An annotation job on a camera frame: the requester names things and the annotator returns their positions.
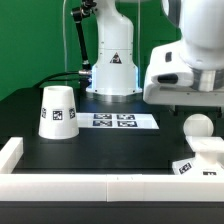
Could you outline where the white lamp shade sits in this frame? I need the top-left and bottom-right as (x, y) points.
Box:
(39, 86), (79, 140)

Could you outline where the white lamp base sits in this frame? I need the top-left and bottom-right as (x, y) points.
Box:
(172, 136), (224, 176)

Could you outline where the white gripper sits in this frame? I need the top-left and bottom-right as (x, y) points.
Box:
(143, 41), (224, 107)

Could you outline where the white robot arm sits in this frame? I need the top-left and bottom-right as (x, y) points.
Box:
(87, 0), (224, 106)

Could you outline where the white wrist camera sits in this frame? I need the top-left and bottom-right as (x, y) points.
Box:
(149, 69), (193, 87)

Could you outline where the white front fence bar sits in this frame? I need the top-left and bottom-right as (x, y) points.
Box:
(0, 174), (224, 202)

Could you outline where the black cable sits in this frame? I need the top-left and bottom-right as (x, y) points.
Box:
(33, 69), (93, 89)

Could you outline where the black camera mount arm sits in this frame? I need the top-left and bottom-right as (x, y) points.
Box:
(71, 0), (97, 89)

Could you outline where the white fence bar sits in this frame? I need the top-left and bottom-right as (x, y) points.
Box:
(0, 137), (24, 174)
(0, 174), (224, 202)

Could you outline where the white thin cable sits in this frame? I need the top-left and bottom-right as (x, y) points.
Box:
(61, 0), (69, 73)

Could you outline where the white marker sheet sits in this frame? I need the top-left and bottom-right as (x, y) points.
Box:
(77, 113), (159, 130)

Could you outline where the white lamp bulb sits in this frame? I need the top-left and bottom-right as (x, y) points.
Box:
(183, 114), (214, 137)

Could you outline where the white left fence bar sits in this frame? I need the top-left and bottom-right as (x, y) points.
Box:
(0, 137), (24, 174)

